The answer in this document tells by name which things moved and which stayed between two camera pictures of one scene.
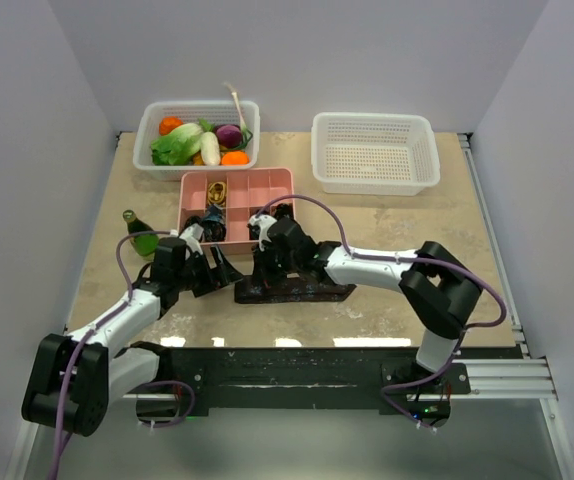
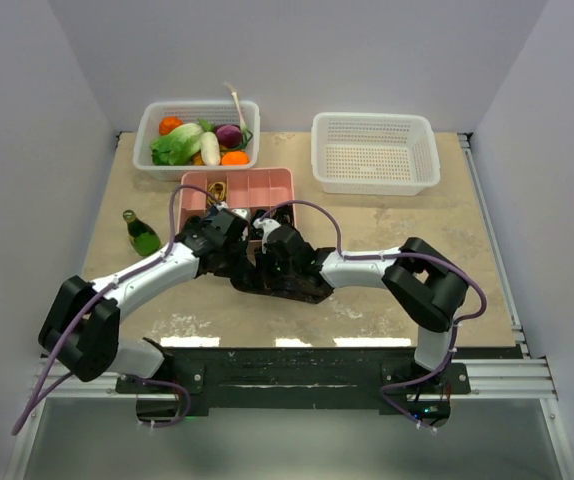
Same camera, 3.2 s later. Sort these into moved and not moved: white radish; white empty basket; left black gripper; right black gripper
Moved: left black gripper
Not moved: white empty basket; white radish; right black gripper
